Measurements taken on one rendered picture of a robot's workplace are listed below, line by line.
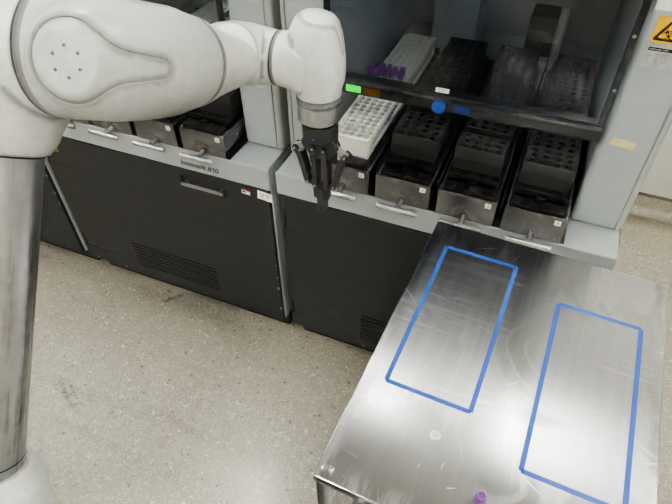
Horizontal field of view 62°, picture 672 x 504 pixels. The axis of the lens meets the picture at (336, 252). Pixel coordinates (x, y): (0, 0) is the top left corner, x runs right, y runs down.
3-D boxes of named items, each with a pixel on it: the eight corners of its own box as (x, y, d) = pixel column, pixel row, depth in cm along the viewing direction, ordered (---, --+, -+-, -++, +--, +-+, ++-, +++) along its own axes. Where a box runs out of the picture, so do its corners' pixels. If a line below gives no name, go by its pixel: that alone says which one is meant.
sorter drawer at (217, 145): (292, 45, 197) (290, 20, 190) (327, 52, 193) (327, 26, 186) (174, 157, 149) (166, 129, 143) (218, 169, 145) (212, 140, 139)
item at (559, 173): (570, 189, 125) (578, 167, 121) (569, 194, 123) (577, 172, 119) (518, 176, 128) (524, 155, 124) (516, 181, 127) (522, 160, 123)
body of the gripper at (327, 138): (346, 114, 114) (346, 152, 120) (308, 106, 116) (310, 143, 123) (332, 132, 109) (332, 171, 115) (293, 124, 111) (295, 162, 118)
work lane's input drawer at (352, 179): (400, 65, 185) (402, 39, 179) (440, 72, 182) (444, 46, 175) (310, 193, 138) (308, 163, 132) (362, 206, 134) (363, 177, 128)
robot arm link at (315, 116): (307, 79, 113) (308, 105, 117) (287, 100, 107) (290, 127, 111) (349, 87, 110) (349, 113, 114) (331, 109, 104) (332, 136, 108)
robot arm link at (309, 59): (352, 84, 111) (291, 74, 114) (353, 4, 100) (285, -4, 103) (336, 110, 104) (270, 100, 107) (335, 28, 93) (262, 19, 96)
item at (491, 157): (502, 173, 129) (507, 151, 125) (500, 178, 128) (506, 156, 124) (453, 162, 132) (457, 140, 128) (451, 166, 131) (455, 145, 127)
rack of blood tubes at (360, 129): (370, 98, 157) (371, 77, 153) (404, 104, 154) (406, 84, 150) (329, 154, 138) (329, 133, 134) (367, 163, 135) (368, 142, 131)
